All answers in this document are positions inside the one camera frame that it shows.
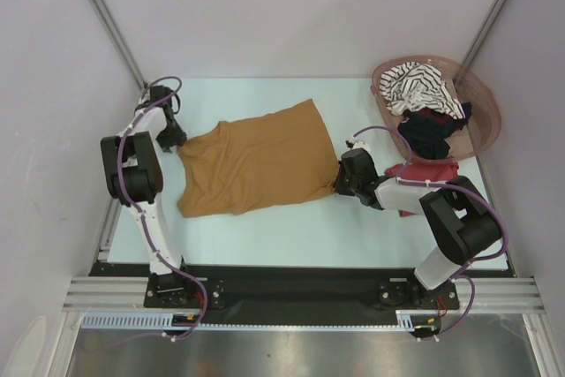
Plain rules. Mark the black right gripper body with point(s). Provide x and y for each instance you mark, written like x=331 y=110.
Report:
x=345 y=185

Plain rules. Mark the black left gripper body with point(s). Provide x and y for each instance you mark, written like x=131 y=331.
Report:
x=171 y=136

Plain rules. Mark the mustard yellow tank top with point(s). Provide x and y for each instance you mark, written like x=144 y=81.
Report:
x=279 y=159

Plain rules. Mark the red tank top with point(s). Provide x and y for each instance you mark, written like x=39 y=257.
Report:
x=421 y=172

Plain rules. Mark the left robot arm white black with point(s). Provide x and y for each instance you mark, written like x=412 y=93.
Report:
x=133 y=176

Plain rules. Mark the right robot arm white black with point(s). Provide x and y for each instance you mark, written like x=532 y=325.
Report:
x=462 y=222

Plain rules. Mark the black white striped tank top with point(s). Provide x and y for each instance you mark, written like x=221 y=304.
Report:
x=412 y=86

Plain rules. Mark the pink translucent laundry basket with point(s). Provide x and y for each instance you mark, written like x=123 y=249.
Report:
x=484 y=125

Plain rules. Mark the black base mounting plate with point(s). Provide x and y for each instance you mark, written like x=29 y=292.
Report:
x=302 y=297

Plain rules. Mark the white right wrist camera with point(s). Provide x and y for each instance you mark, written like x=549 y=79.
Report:
x=357 y=144

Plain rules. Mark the left aluminium corner post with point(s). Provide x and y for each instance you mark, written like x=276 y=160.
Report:
x=116 y=37

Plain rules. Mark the aluminium corner post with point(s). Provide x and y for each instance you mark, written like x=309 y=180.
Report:
x=116 y=37
x=486 y=27

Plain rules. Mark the grey slotted cable duct right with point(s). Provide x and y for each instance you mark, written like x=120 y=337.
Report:
x=419 y=319

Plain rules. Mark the grey slotted cable duct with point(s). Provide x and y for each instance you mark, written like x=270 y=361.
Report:
x=419 y=319
x=140 y=321

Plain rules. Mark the aluminium frame rail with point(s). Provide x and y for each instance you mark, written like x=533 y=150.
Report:
x=105 y=294

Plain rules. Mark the grey slotted cable duct left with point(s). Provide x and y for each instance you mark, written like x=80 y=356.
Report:
x=140 y=321

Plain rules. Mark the right aluminium corner post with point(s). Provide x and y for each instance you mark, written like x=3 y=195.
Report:
x=486 y=27

